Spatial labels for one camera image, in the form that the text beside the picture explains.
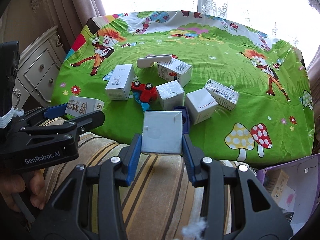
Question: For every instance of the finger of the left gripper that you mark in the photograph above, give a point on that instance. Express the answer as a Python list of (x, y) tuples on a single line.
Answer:
[(42, 114), (80, 124)]

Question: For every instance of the white barcode medicine box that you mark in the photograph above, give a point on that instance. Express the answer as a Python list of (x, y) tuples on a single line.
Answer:
[(175, 70)]

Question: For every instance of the white barcode cube box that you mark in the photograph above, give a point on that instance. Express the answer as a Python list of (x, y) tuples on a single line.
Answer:
[(200, 105)]

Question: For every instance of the beige tall carton box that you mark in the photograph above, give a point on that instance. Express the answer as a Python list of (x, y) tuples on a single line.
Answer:
[(276, 182)]

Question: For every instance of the green cartoon table cloth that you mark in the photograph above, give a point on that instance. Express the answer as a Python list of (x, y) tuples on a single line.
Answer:
[(272, 121)]

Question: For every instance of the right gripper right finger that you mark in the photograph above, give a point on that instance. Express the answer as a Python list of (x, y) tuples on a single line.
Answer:
[(235, 205)]

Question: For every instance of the white silver small box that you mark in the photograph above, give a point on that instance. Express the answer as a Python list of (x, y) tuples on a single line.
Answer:
[(170, 95)]

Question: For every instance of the white S logo box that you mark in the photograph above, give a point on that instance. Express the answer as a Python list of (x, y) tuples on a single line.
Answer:
[(119, 85)]

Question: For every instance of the white red logo box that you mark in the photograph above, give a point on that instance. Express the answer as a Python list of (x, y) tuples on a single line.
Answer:
[(78, 106)]

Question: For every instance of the cream ornate dresser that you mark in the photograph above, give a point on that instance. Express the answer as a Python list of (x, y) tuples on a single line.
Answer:
[(38, 68)]

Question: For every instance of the red toy truck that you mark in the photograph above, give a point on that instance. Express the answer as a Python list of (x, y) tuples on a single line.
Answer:
[(144, 94)]

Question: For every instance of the striped sofa cushion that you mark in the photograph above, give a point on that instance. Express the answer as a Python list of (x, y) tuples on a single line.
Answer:
[(161, 203)]

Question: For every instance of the person left hand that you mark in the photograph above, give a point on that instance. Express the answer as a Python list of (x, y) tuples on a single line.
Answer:
[(15, 184)]

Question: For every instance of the white printed medicine box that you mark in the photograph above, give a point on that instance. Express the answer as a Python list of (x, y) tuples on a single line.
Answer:
[(222, 94)]

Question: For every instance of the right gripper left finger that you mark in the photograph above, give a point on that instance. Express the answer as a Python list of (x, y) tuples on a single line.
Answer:
[(87, 204)]

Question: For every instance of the left pink curtain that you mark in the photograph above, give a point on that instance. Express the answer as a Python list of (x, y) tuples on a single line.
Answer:
[(69, 16)]

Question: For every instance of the blue plastic holder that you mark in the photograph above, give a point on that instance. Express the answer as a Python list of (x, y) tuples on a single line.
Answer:
[(185, 118)]

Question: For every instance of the purple storage box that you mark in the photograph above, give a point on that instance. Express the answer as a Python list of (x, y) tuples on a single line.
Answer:
[(304, 179)]

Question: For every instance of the white pink 105g box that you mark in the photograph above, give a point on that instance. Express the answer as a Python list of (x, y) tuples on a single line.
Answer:
[(286, 197)]

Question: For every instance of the black small carton box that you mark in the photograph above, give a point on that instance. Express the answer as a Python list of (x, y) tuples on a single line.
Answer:
[(288, 215)]

